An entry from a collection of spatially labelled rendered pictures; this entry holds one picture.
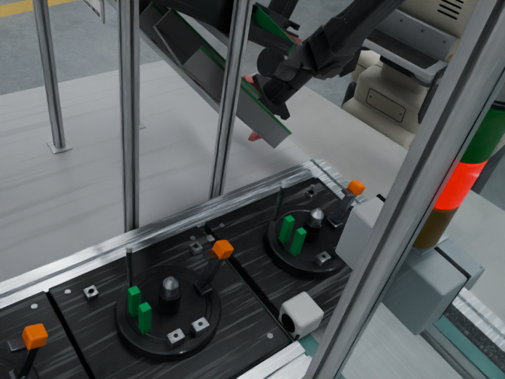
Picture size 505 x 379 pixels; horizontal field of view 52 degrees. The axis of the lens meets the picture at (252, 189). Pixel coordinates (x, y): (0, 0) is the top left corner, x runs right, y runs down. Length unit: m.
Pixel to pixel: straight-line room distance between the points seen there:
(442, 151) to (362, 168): 0.82
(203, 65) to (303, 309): 0.38
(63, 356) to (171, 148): 0.57
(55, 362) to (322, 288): 0.38
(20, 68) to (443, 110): 2.81
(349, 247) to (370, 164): 0.69
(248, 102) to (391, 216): 0.48
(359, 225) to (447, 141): 0.17
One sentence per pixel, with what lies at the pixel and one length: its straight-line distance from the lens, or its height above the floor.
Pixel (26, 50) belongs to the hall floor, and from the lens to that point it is 3.24.
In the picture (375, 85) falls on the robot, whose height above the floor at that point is 0.88.
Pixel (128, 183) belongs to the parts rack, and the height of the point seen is 1.04.
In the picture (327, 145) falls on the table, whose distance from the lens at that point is 1.24.
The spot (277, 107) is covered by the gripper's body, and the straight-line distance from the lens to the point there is 1.09.
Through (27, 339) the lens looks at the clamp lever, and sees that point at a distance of 0.61.
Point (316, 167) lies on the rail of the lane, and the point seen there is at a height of 0.96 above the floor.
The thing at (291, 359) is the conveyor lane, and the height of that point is 0.96.
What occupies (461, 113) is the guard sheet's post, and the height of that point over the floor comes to 1.41.
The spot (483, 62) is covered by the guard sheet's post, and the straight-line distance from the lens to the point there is 0.36.
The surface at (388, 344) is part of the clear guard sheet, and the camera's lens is 0.54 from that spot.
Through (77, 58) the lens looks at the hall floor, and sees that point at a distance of 3.14.
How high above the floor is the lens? 1.59
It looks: 43 degrees down
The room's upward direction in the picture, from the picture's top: 12 degrees clockwise
